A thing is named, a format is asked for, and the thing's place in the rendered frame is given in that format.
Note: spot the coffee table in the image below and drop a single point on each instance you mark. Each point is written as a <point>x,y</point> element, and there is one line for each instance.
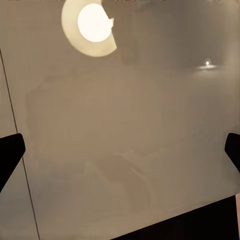
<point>124,107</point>

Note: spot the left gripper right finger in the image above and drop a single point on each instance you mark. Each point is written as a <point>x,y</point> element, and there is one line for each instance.
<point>232,148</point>

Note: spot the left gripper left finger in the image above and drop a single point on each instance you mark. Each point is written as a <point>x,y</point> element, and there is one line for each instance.
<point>12,148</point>

